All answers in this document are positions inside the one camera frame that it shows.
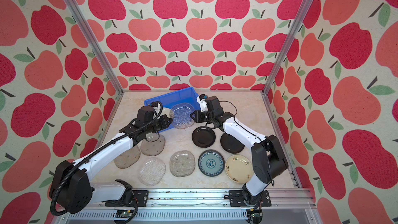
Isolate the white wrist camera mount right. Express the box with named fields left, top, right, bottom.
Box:
left=197, top=94, right=208, bottom=112

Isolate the aluminium frame post right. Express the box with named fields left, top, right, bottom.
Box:
left=261, top=0, right=313, bottom=98

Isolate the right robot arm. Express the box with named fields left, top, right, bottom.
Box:
left=190, top=94, right=289, bottom=206

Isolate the black plate left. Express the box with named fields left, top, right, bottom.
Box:
left=192, top=126, right=216, bottom=148

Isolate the clear ribbed glass plate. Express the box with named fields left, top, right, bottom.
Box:
left=170, top=103, right=194, bottom=129

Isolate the blue patterned plate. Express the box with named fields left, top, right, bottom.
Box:
left=198, top=149, right=225, bottom=177

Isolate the black plate right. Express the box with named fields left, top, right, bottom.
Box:
left=220, top=133, right=245, bottom=154

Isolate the smoky glass plate under arm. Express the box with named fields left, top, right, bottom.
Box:
left=140, top=133, right=165, bottom=156

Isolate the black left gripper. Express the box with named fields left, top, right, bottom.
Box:
left=145, top=114, right=174, bottom=134

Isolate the clear textured glass plate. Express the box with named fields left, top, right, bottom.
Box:
left=138, top=158, right=166, bottom=186

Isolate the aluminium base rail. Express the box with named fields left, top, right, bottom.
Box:
left=53, top=183, right=321, bottom=224

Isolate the blue plastic bin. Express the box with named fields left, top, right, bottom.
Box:
left=144, top=87, right=200, bottom=132

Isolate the aluminium frame post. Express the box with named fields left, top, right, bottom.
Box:
left=261, top=0, right=313, bottom=98
left=63, top=0, right=124, bottom=96

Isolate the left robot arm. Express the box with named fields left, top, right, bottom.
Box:
left=49, top=101, right=173, bottom=216

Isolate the black plate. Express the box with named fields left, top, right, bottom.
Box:
left=220, top=133, right=245, bottom=154
left=192, top=126, right=216, bottom=148

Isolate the smoky glass plate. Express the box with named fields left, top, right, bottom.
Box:
left=170, top=150, right=196, bottom=177
left=114, top=146, right=141, bottom=169

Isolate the aluminium frame post left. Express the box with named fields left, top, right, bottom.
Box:
left=63, top=0, right=124, bottom=96

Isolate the cream yellow plate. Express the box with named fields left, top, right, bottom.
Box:
left=225, top=154, right=254, bottom=184

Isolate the white plate with dark glaze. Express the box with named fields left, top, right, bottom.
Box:
left=161, top=107, right=171, bottom=118

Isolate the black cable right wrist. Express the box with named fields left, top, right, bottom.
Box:
left=214, top=100, right=268, bottom=144

